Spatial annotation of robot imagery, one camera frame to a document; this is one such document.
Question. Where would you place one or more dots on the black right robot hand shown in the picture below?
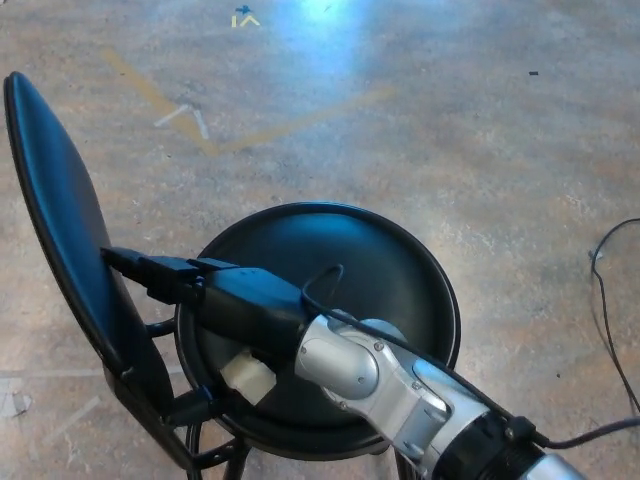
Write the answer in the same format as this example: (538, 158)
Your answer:
(245, 305)

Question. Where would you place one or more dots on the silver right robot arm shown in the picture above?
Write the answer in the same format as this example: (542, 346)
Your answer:
(360, 370)

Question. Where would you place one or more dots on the round black chair seat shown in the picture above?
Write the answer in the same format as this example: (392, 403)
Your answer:
(385, 260)

